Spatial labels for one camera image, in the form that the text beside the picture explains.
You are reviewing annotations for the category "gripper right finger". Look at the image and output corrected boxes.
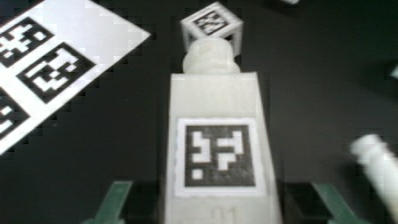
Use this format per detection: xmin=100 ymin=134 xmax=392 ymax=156
xmin=313 ymin=183 xmax=372 ymax=224

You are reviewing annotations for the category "white chair leg block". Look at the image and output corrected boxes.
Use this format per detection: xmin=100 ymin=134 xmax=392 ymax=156
xmin=280 ymin=0 xmax=301 ymax=5
xmin=180 ymin=2 xmax=244 ymax=55
xmin=164 ymin=37 xmax=283 ymax=224

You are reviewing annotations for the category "white chair seat part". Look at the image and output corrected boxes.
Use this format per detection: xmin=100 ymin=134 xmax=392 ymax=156
xmin=351 ymin=134 xmax=398 ymax=218

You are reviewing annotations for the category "white marker sheet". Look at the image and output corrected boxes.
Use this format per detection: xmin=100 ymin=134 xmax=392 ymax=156
xmin=0 ymin=0 xmax=150 ymax=154

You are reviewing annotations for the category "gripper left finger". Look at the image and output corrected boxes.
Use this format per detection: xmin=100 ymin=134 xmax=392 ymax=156
xmin=83 ymin=181 xmax=134 ymax=224

